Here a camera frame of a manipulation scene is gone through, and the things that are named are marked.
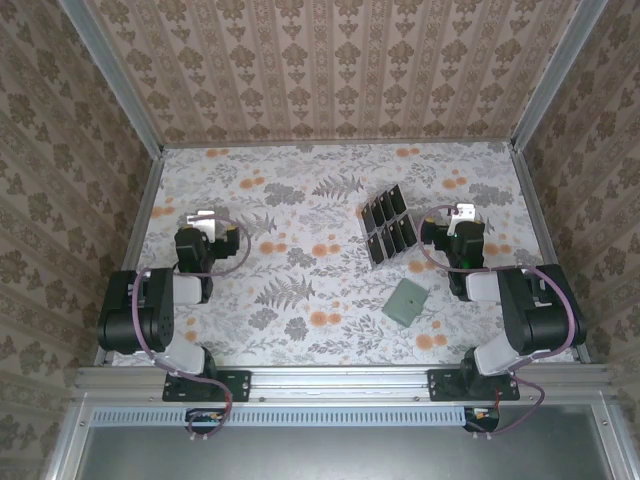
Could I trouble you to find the green card holder wallet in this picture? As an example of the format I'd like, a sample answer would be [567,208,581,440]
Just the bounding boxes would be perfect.
[382,278,430,329]

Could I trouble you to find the clear acrylic card stand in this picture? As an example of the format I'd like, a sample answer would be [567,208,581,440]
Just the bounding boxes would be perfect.
[357,183,418,268]

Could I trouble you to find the aluminium mounting beam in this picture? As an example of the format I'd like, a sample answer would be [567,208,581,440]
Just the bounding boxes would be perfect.
[74,364,614,401]

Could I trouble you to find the grey metal cabinet top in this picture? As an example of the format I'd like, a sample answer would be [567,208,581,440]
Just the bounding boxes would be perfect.
[47,403,640,480]

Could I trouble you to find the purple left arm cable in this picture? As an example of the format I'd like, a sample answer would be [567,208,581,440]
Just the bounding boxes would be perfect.
[130,215,252,444]

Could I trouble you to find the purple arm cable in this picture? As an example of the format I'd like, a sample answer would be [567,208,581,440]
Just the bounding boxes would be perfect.
[418,203,576,441]
[130,215,252,444]

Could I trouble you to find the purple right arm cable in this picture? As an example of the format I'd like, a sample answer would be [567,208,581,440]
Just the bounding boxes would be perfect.
[418,203,576,441]

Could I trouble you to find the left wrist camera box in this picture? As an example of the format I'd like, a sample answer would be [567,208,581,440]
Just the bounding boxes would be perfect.
[184,209,218,236]

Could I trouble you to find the aluminium table side rail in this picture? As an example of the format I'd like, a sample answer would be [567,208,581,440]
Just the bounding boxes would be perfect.
[92,147,166,369]
[510,144,592,364]

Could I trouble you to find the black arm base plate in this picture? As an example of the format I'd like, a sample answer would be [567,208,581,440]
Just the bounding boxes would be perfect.
[428,368,521,403]
[162,368,251,403]

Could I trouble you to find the black cable junction box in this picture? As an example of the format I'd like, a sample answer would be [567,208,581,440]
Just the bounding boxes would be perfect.
[462,405,501,434]
[185,407,227,435]

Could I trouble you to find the aluminium frame post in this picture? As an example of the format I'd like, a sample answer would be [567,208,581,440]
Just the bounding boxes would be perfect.
[512,0,609,151]
[57,0,166,156]

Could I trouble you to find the white slotted cable duct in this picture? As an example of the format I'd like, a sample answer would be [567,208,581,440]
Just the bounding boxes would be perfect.
[92,405,501,427]

